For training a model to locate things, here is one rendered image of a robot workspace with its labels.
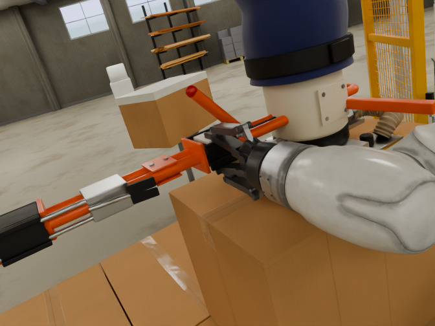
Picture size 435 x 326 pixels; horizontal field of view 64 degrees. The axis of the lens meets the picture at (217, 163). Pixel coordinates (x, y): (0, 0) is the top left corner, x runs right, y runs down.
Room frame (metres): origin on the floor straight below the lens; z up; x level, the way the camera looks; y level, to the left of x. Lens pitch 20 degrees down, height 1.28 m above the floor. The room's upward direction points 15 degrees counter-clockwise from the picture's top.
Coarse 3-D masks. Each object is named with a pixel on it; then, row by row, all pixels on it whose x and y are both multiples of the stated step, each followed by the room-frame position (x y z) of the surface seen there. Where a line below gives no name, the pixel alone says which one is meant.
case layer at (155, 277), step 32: (128, 256) 1.22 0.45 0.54; (160, 256) 1.15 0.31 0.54; (64, 288) 1.11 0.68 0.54; (96, 288) 1.06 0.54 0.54; (128, 288) 1.01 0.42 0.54; (160, 288) 0.96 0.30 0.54; (192, 288) 0.92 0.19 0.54; (0, 320) 1.03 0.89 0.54; (32, 320) 0.98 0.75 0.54; (64, 320) 0.94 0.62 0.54; (96, 320) 0.89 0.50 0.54; (128, 320) 0.86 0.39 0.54; (160, 320) 0.82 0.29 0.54; (192, 320) 0.79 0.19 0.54
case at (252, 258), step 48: (192, 192) 0.75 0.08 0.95; (240, 192) 0.68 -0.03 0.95; (192, 240) 0.72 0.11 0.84; (240, 240) 0.50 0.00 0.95; (288, 240) 0.47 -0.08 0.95; (336, 240) 0.48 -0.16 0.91; (240, 288) 0.53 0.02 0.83; (288, 288) 0.44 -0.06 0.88; (336, 288) 0.48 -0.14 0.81; (384, 288) 0.53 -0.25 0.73; (432, 288) 0.59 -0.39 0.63
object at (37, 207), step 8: (40, 200) 0.53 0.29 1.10; (24, 208) 0.51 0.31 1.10; (32, 208) 0.50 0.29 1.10; (40, 208) 0.49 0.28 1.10; (0, 216) 0.51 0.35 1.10; (8, 216) 0.50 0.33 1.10; (16, 216) 0.49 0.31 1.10; (24, 216) 0.48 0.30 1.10; (32, 216) 0.47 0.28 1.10; (40, 216) 0.48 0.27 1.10; (0, 224) 0.47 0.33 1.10; (8, 224) 0.46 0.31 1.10; (48, 224) 0.48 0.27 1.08; (48, 232) 0.48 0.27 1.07; (0, 264) 0.44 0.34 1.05
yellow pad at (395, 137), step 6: (360, 138) 0.69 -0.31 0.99; (366, 138) 0.68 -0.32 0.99; (372, 138) 0.68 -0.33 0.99; (378, 138) 0.71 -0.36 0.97; (384, 138) 0.71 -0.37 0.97; (390, 138) 0.70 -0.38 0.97; (396, 138) 0.69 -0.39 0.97; (372, 144) 0.68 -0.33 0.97; (378, 144) 0.68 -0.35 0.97; (384, 144) 0.67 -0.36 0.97; (390, 144) 0.67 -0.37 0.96
